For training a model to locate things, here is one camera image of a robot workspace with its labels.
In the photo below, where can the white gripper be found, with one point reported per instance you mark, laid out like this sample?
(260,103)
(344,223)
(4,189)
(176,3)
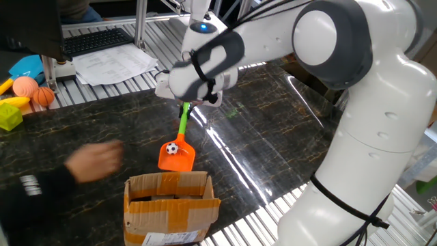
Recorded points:
(163,85)

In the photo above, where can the mini soccer ball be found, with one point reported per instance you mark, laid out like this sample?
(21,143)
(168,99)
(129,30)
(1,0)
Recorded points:
(172,148)

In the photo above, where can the orange green toy shovel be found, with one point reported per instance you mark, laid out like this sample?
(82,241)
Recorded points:
(179,160)

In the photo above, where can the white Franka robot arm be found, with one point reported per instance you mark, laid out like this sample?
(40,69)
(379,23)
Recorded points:
(375,102)

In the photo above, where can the black sleeved forearm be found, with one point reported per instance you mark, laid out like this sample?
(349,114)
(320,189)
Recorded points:
(30,205)

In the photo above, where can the blue toy shovel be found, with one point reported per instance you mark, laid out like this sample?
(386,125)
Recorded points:
(27,66)

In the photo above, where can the person's bare hand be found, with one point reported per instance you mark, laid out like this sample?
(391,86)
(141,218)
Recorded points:
(95,160)

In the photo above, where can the black marble pattern mat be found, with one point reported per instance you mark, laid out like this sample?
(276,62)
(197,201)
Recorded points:
(266,136)

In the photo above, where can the printed paper stack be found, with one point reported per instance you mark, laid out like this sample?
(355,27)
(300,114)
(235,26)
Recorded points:
(112,65)

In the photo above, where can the cardboard box with orange tape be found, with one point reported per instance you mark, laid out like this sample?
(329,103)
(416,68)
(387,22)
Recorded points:
(170,212)

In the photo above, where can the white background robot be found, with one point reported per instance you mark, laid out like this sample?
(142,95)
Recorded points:
(199,8)

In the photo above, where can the black keyboard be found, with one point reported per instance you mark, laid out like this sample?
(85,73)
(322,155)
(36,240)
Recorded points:
(97,41)

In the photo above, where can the monitor stand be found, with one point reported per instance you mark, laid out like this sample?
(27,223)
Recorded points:
(58,71)

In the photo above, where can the mini basketball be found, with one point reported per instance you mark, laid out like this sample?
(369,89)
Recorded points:
(43,96)

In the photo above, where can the peach ribbed ball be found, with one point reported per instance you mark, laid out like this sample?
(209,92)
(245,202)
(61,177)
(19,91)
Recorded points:
(25,86)

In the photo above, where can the yellow banana toy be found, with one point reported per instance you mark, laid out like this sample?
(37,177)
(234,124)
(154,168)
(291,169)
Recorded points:
(15,101)

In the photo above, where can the black monitor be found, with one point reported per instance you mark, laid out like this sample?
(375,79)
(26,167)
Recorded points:
(30,27)

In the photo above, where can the green toy cube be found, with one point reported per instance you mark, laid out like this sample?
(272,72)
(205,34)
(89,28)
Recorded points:
(9,117)

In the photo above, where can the aluminium post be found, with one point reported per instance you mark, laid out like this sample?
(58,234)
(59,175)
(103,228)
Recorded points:
(140,20)
(244,5)

